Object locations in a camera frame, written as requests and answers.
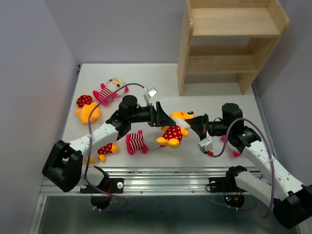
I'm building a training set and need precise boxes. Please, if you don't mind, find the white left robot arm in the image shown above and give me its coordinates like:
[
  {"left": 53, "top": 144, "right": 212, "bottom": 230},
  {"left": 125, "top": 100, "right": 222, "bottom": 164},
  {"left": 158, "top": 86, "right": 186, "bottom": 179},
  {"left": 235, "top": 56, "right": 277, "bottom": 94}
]
[{"left": 42, "top": 95, "right": 175, "bottom": 192}]

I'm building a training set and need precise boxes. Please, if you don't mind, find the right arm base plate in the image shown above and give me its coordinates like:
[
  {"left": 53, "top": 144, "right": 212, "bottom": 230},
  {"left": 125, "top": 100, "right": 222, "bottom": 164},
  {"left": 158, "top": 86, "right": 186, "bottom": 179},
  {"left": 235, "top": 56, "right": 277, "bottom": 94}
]
[{"left": 206, "top": 176, "right": 241, "bottom": 193}]

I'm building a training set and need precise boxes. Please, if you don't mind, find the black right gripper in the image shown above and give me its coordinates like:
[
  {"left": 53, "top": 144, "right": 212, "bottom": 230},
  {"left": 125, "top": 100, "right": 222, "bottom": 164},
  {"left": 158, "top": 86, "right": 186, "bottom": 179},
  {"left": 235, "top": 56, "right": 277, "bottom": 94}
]
[{"left": 183, "top": 114, "right": 231, "bottom": 142}]

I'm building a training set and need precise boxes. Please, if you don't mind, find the orange bear polka dot toy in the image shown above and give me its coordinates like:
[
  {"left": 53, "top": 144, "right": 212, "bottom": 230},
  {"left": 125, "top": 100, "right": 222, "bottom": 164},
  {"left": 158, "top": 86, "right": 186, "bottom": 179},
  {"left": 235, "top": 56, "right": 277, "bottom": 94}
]
[{"left": 156, "top": 111, "right": 195, "bottom": 149}]

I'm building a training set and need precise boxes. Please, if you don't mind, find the wooden shelf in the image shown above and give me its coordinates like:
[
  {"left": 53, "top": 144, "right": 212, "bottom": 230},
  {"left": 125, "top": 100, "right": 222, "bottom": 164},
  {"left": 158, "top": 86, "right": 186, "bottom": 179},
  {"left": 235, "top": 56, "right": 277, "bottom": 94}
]
[{"left": 177, "top": 0, "right": 290, "bottom": 94}]

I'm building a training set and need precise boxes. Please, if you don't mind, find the aluminium mounting rail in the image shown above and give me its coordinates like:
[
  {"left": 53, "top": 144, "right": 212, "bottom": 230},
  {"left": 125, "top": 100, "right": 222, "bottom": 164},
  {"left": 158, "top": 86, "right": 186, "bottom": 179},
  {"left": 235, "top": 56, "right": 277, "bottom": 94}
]
[{"left": 39, "top": 158, "right": 278, "bottom": 197}]

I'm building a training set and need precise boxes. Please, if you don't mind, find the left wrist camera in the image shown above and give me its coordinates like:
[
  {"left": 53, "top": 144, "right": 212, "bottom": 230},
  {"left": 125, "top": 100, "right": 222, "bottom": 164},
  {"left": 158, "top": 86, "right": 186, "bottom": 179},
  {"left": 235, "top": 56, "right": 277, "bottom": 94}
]
[{"left": 143, "top": 87, "right": 157, "bottom": 105}]

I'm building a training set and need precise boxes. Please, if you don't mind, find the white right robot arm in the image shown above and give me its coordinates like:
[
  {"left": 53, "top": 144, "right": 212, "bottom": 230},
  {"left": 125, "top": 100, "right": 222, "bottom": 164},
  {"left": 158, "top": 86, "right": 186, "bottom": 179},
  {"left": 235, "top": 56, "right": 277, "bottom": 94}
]
[{"left": 187, "top": 103, "right": 312, "bottom": 229}]

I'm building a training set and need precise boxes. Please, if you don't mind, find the white doll face down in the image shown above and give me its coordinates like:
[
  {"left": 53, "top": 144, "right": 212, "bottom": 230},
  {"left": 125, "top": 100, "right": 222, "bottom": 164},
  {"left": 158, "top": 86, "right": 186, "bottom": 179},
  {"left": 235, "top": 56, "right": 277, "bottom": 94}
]
[
  {"left": 125, "top": 130, "right": 161, "bottom": 155},
  {"left": 220, "top": 135, "right": 241, "bottom": 157}
]

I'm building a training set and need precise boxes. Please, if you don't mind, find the white doll right face down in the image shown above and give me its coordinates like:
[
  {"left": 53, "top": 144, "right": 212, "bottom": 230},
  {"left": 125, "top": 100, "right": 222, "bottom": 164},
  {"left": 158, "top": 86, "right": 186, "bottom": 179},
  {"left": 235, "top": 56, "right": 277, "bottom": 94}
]
[{"left": 220, "top": 135, "right": 241, "bottom": 157}]

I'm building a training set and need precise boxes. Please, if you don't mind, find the white glasses doll striped shirt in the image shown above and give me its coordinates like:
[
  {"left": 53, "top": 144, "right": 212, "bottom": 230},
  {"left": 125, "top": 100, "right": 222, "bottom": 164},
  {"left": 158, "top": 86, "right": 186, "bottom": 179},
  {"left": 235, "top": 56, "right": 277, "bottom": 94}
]
[{"left": 93, "top": 78, "right": 129, "bottom": 106}]

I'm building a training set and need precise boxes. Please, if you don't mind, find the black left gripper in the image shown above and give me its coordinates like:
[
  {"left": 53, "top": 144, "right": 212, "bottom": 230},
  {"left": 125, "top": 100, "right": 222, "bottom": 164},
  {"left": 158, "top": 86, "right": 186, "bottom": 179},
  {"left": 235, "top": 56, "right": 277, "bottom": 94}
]
[{"left": 128, "top": 101, "right": 176, "bottom": 127}]

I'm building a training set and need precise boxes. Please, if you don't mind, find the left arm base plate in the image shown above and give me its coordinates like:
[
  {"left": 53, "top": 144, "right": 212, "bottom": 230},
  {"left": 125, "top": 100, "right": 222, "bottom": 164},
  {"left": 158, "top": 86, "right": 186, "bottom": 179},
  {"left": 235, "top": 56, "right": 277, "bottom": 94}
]
[{"left": 80, "top": 177, "right": 124, "bottom": 194}]

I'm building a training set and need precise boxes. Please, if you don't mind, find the white doll centre face down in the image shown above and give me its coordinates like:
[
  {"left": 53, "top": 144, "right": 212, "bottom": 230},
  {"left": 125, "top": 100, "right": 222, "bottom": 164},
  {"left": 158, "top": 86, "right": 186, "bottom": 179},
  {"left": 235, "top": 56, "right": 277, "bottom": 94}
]
[{"left": 125, "top": 130, "right": 161, "bottom": 155}]

